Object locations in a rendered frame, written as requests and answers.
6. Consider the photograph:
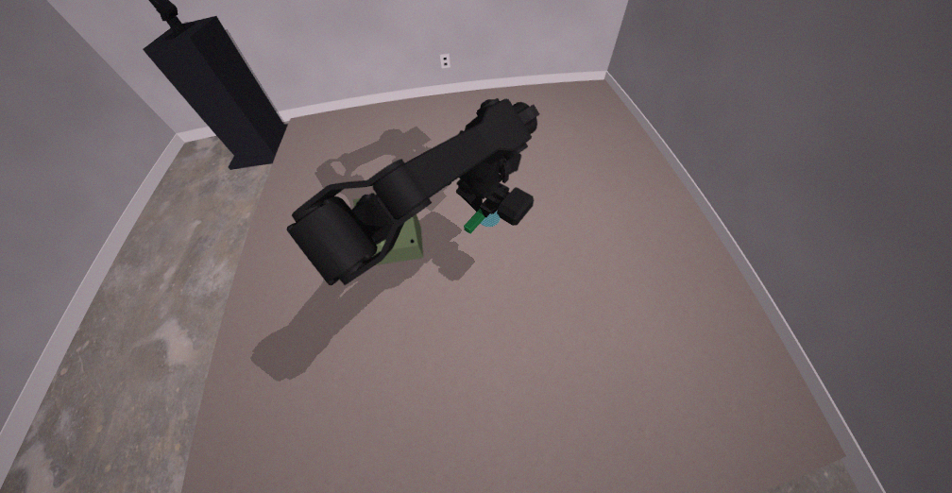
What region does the green rectangular post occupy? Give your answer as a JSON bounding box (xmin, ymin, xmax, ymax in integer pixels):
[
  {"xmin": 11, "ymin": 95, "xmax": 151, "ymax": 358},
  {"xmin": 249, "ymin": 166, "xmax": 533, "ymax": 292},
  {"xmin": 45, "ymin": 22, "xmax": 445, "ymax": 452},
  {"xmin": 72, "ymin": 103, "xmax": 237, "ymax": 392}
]
[{"xmin": 464, "ymin": 209, "xmax": 485, "ymax": 234}]

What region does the cyan circle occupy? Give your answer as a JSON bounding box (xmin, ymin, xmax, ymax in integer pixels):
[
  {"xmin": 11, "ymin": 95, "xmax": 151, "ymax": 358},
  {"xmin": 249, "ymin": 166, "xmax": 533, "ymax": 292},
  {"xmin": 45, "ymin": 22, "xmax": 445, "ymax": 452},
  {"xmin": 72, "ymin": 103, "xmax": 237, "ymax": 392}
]
[{"xmin": 480, "ymin": 212, "xmax": 501, "ymax": 227}]

